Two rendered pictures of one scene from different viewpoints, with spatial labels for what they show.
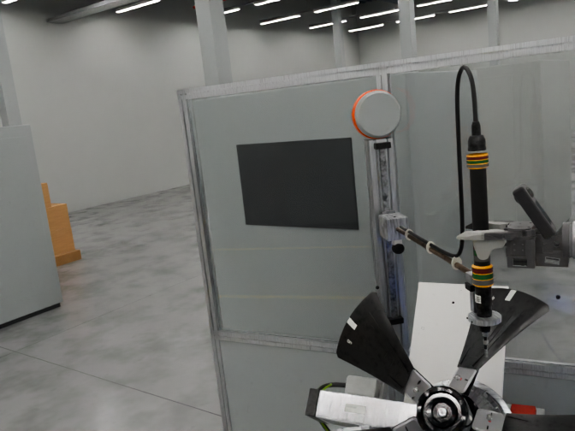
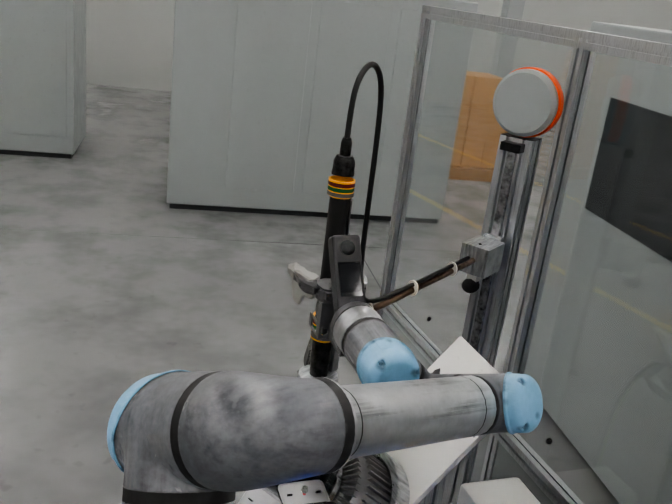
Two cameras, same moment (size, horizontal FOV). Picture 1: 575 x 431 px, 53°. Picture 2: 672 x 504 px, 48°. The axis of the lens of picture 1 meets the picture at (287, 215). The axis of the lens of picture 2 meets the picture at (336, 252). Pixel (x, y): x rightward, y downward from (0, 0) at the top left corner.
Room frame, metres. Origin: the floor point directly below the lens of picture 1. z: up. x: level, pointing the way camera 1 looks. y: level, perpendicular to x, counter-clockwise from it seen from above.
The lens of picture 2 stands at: (0.29, -1.17, 2.09)
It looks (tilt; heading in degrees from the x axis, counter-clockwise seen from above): 20 degrees down; 40
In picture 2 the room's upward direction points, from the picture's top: 7 degrees clockwise
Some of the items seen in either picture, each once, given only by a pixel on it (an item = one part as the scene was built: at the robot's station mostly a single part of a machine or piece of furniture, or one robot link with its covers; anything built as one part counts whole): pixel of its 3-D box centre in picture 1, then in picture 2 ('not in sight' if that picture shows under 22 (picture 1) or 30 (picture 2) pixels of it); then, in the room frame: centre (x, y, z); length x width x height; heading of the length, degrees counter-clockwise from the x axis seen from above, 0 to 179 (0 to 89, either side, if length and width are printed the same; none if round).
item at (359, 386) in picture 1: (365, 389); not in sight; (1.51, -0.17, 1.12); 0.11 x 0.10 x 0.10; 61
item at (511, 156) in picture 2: (388, 235); (488, 267); (1.86, -0.33, 1.48); 0.05 x 0.03 x 0.62; 96
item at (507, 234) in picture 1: (505, 233); (314, 284); (1.12, -0.43, 1.64); 0.09 x 0.05 x 0.02; 83
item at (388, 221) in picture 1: (393, 226); (482, 255); (1.81, -0.34, 1.52); 0.10 x 0.07 x 0.08; 6
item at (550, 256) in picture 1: (536, 243); (342, 313); (1.12, -0.50, 1.61); 0.12 x 0.08 x 0.09; 61
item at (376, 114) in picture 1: (376, 114); (528, 102); (1.90, -0.32, 1.88); 0.17 x 0.15 x 0.16; 61
